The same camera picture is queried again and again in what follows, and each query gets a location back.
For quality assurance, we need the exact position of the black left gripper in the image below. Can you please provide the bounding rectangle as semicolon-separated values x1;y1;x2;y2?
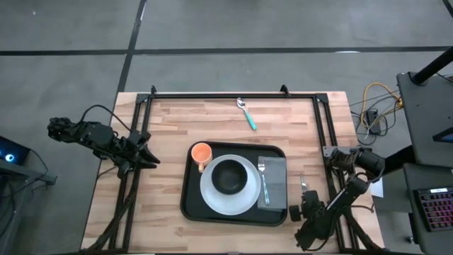
112;129;161;179

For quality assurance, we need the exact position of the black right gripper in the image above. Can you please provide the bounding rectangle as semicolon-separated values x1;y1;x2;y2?
288;189;327;224

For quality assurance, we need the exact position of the dark grey napkin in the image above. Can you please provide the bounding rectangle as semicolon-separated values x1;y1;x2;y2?
256;156;288;211

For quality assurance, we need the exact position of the fork with teal handle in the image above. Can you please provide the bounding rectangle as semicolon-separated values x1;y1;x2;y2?
257;157;271;206

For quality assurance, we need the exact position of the orange plastic cup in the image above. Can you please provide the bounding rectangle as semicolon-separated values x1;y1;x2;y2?
190;142;214;174

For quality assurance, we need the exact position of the black bowl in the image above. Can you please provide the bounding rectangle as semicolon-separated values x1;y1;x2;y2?
211;159;248;196

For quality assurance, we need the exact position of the black serving tray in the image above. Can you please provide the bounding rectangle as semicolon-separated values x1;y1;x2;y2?
179;141;288;227

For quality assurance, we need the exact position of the white paper sheet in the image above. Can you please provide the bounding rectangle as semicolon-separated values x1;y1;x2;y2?
369;176;385;198

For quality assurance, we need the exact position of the light grey plate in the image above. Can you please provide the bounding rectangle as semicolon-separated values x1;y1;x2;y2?
199;154;262;216

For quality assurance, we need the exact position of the black power adapter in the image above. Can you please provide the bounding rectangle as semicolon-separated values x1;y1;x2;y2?
366;108;382;136

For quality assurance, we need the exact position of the black keyboard desk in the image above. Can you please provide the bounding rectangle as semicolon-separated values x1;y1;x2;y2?
402;162;453;255

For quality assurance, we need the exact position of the grey metal stand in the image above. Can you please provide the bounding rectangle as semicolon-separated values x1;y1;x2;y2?
0;158;57;186

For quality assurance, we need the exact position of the backlit rainbow keyboard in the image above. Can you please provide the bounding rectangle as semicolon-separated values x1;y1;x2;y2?
412;186;453;233

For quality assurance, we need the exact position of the blue lit computer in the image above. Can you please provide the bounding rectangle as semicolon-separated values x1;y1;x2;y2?
0;135;31;166

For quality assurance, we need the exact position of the black side desk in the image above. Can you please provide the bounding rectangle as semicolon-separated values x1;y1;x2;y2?
396;72;453;168

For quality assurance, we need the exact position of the black pole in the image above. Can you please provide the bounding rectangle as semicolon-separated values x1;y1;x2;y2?
411;45;453;86

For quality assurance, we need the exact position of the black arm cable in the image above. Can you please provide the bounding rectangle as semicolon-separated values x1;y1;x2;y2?
80;103;132;135

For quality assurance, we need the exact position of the black cable bundle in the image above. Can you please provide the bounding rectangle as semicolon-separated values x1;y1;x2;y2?
83;166;142;253

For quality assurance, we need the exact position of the spoon with teal handle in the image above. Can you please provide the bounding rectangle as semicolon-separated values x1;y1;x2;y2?
236;97;258;131

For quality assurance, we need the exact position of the black aluminium table frame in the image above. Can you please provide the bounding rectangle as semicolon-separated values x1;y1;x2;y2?
81;84;376;255

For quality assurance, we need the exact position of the yellow cable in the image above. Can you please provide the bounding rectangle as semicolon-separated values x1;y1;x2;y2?
360;81;403;130

